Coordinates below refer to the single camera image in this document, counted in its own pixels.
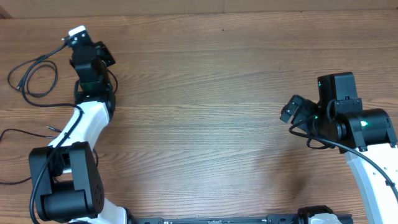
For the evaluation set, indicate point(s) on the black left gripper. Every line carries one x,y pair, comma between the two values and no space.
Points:
105,53

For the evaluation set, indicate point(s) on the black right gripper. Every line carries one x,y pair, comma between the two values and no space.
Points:
306,110

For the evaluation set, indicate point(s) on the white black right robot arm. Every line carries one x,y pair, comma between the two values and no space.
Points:
366,138

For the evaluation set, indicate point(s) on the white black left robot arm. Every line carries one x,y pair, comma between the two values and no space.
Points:
66,184

